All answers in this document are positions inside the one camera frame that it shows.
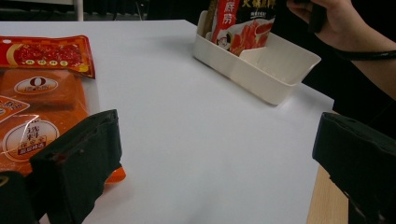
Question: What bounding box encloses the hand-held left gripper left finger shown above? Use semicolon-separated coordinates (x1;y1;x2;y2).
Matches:
29;109;122;224

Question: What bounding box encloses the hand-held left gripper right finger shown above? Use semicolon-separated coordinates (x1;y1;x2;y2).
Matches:
312;112;396;224

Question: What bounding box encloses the red and black seasoning packet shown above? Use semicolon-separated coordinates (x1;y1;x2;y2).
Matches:
211;0;278;58

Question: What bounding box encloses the white plastic container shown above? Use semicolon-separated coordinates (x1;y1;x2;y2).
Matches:
192;10;322;106

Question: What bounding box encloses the orange seasoning packet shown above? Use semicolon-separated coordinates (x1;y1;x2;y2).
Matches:
0;35;127;185

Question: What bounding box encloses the gold seasoning packet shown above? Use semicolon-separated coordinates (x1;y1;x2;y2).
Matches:
204;0;219;39

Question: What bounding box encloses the white table mat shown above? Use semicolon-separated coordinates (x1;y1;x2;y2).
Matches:
0;20;335;224

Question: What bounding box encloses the black wrist strap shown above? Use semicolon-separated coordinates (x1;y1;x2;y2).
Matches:
334;49;396;62

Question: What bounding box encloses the white metal desk frame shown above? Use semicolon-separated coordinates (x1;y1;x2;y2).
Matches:
0;0;85;22

